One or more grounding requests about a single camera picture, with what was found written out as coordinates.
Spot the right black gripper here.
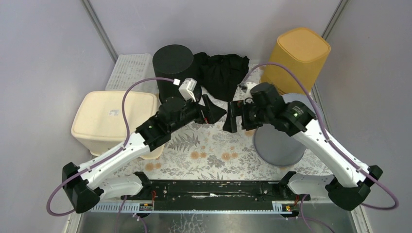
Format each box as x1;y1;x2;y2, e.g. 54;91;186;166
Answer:
222;99;272;133

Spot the grey plastic bin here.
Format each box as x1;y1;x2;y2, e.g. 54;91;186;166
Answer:
252;93;323;167

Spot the black round bucket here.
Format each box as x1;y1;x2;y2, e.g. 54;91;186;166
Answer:
152;44;198;103

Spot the white perforated plastic basket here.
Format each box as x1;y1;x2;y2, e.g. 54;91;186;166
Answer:
105;53;155;91

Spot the yellow wastebasket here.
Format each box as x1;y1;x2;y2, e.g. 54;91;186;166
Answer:
260;27;331;95

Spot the cream plastic basket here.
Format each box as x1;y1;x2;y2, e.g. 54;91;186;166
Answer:
71;91;159;156

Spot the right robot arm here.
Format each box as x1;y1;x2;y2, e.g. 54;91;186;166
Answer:
223;82;383;211

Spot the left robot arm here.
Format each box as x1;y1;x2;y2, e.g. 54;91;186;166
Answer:
62;95;227;214

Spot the floral tablecloth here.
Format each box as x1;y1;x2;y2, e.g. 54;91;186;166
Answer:
96;64;337;182

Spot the black cloth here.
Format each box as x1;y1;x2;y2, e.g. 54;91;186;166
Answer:
194;52;250;102

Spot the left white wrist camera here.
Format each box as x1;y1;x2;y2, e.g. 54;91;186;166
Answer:
173;78;198;102

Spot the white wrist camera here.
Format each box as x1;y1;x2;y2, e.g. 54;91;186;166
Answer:
238;82;257;94
173;78;198;102

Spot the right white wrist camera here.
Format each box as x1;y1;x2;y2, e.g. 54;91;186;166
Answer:
238;82;257;94

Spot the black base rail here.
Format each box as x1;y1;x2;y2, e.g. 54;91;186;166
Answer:
127;180;296;212

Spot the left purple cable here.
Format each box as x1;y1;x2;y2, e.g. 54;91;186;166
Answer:
46;77;180;233

